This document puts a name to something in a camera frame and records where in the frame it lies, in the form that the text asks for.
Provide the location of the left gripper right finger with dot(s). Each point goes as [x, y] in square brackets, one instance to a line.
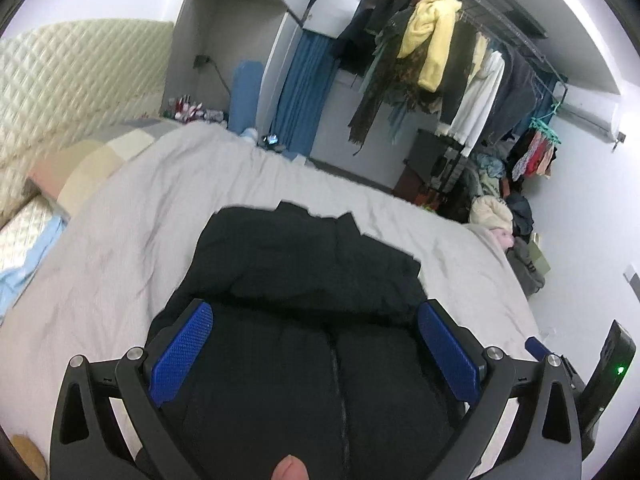
[544, 439]

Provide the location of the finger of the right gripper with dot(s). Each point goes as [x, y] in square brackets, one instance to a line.
[540, 352]

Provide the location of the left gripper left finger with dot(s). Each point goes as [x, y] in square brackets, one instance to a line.
[86, 441]

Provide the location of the large black jacket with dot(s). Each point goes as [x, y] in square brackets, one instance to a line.
[315, 352]

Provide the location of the pile of clothes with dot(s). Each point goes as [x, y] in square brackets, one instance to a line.
[489, 202]

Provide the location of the person's left thumb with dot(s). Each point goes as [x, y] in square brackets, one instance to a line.
[290, 468]

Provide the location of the green box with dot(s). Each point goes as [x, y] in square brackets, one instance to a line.
[539, 261]

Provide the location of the yellow cloth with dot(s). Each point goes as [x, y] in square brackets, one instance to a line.
[30, 455]

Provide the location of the light grey bed cover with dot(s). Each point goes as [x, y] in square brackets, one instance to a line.
[126, 251]

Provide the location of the light blue sheet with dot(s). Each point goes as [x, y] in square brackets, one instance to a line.
[15, 280]

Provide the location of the teal hanger with small garments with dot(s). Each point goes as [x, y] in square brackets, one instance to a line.
[534, 150]

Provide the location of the black storage rack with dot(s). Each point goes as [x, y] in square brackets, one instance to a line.
[432, 172]

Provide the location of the pastel patchwork pillow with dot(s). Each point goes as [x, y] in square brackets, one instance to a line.
[68, 177]

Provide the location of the white hanging sweater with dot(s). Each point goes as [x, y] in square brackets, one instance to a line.
[476, 104]

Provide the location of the white air conditioner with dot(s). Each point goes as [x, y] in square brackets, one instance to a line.
[599, 112]

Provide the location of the small digital clock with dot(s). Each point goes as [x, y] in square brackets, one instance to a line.
[272, 143]

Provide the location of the cosmetic bottles on nightstand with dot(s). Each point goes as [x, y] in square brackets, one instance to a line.
[183, 109]

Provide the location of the black hanging jacket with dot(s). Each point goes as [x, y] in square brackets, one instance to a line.
[457, 70]

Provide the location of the cream quilted headboard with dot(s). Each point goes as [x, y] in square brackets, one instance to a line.
[63, 81]

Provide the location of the brown patterned hanging scarf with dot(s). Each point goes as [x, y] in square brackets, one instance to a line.
[393, 81]

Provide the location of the blue curtain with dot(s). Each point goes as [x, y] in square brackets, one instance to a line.
[304, 93]

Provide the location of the yellow hanging hoodie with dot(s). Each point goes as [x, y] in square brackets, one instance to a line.
[431, 21]

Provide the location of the grey wall cabinet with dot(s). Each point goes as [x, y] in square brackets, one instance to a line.
[212, 37]

